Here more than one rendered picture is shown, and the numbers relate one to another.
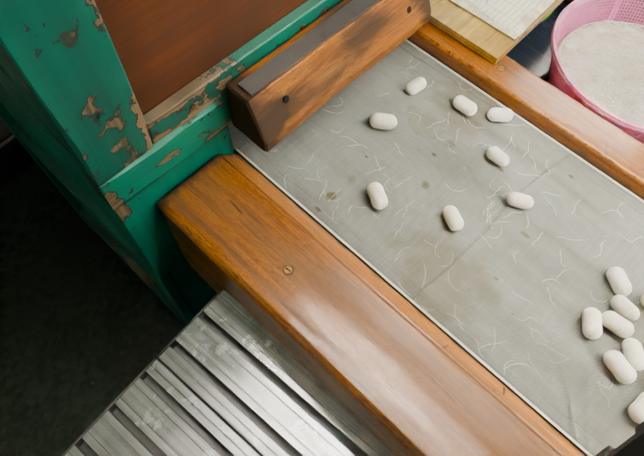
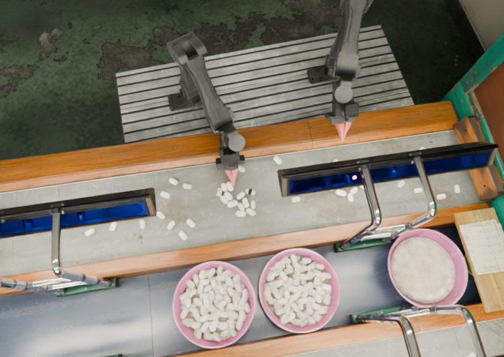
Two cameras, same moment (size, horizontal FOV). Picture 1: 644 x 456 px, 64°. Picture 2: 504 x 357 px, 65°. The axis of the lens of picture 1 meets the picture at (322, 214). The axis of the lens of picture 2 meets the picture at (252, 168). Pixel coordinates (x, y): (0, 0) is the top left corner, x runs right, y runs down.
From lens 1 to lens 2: 1.28 m
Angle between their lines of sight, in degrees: 43
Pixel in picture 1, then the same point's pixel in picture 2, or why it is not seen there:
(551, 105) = not seen: hidden behind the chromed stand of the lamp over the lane
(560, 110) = not seen: hidden behind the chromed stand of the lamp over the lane
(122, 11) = (493, 77)
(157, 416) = (394, 85)
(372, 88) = (463, 178)
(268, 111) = (463, 124)
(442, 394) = (367, 124)
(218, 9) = (494, 108)
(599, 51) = (440, 269)
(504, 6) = (475, 235)
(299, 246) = (420, 121)
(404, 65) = (467, 194)
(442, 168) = not seen: hidden behind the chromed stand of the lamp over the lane
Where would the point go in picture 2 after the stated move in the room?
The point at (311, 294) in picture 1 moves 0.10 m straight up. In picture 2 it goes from (406, 115) to (417, 103)
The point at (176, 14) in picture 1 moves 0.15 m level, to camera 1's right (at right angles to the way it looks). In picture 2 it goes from (493, 94) to (470, 123)
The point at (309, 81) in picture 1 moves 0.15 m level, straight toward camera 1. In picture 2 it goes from (469, 139) to (432, 115)
